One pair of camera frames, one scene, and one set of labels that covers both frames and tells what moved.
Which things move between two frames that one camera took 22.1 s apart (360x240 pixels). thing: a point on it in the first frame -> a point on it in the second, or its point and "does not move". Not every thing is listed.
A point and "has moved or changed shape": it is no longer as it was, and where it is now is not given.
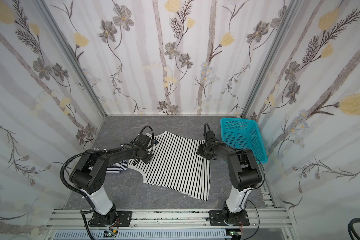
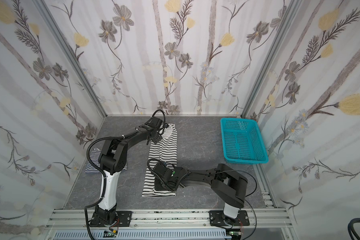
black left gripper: [145, 157] -> [156, 137]
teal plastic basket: [242, 133] does not move
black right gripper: [205, 151] -> [160, 173]
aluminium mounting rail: [274, 217] does not move
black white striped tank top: [176, 165] has moved or changed shape
